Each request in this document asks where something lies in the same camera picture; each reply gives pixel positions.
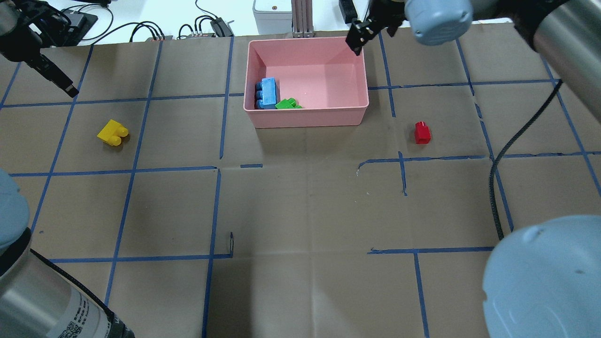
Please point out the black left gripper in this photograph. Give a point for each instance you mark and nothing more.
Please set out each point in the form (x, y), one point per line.
(19, 43)

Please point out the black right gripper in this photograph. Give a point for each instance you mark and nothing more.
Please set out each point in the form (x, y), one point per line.
(386, 19)

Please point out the yellow toy block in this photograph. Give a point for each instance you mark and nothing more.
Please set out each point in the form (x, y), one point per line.
(113, 133)

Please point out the green toy block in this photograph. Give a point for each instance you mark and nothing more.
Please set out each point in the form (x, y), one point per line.
(290, 103)

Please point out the blue toy block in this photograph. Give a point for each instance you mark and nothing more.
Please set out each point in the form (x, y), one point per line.
(266, 93)

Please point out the red toy block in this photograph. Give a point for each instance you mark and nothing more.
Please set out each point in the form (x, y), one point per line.
(422, 133)

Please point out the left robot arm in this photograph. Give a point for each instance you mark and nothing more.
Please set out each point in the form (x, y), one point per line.
(38, 298)

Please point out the pink plastic box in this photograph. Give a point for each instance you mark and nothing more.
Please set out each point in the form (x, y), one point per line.
(324, 76)

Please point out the grey box device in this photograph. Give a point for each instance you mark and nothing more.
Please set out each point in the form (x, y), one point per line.
(273, 16)

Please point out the black power adapter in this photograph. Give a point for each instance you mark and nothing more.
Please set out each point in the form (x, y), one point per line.
(348, 11)

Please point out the black device with stand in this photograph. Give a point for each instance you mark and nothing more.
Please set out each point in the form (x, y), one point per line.
(75, 26)

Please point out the aluminium frame post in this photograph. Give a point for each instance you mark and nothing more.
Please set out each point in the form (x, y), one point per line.
(302, 18)

